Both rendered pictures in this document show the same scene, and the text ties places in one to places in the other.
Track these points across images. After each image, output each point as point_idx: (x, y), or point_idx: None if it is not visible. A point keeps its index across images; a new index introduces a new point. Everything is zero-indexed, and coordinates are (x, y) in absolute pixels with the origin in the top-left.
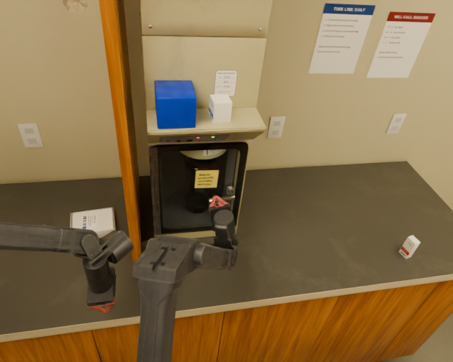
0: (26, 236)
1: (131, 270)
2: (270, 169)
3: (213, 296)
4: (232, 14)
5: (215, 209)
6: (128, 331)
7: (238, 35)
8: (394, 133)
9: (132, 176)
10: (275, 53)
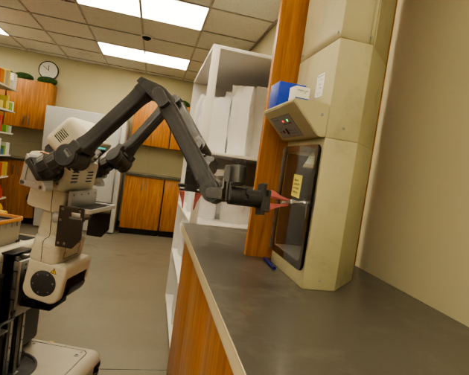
0: (190, 129)
1: (236, 252)
2: None
3: (211, 269)
4: (328, 28)
5: (259, 184)
6: (194, 280)
7: (329, 42)
8: None
9: (262, 158)
10: None
